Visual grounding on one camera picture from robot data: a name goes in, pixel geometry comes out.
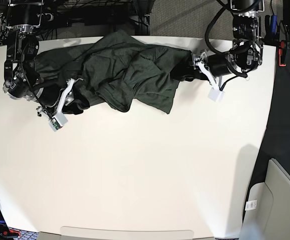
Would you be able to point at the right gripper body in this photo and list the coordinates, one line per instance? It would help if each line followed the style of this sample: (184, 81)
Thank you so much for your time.
(50, 91)

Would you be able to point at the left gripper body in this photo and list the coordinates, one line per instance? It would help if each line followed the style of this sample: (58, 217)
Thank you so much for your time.
(212, 68)

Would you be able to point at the dark green long-sleeve shirt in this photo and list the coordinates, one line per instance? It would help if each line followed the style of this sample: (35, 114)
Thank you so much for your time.
(116, 70)

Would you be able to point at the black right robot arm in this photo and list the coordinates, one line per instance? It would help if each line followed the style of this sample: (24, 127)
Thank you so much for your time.
(24, 65)

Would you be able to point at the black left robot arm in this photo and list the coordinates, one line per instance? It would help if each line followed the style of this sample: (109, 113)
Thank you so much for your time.
(244, 56)

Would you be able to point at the white power strip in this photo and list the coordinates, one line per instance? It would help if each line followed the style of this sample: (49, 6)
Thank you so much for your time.
(47, 17)

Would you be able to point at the red clamp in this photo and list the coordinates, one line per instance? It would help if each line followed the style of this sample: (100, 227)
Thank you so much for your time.
(281, 54)

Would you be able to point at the beige plastic bin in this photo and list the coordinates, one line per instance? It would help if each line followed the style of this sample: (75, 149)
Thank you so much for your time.
(267, 211)

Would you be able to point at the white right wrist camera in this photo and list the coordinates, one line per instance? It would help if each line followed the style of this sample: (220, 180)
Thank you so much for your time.
(58, 121)

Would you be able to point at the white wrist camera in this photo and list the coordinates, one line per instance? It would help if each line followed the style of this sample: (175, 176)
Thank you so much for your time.
(216, 95)
(58, 121)

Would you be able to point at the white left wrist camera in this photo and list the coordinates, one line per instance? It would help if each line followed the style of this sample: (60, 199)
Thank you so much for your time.
(216, 95)

